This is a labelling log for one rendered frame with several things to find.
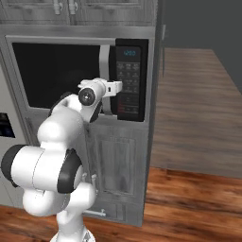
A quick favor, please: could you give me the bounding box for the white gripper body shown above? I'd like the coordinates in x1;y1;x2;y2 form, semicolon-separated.
110;79;124;95

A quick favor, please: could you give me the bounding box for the stainless steel microwave oven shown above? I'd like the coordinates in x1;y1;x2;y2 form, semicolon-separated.
5;35;150;123

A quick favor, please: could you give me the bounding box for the black glass microwave door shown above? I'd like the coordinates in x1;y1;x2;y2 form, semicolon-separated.
6;36;117;116

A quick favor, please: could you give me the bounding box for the grey wooden cupboard door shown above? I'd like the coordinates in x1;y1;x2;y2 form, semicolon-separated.
73;0;156;26
0;0;71;26

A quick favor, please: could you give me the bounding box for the grey panelled cupboard door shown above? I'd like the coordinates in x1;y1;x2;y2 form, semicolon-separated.
84;125;149;206

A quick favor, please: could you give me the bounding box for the grey drawer front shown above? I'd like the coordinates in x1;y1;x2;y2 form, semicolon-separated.
82;201;146;225

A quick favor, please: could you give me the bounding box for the silver microwave door handle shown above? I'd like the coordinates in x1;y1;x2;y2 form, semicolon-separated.
99;44;114;116

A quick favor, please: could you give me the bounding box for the white cupboard door handle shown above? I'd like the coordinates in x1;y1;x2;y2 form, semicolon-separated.
68;0;79;15
90;173;99;195
52;0;63;15

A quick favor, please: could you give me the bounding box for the white drawer handle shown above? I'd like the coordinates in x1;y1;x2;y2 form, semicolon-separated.
82;209;107;218

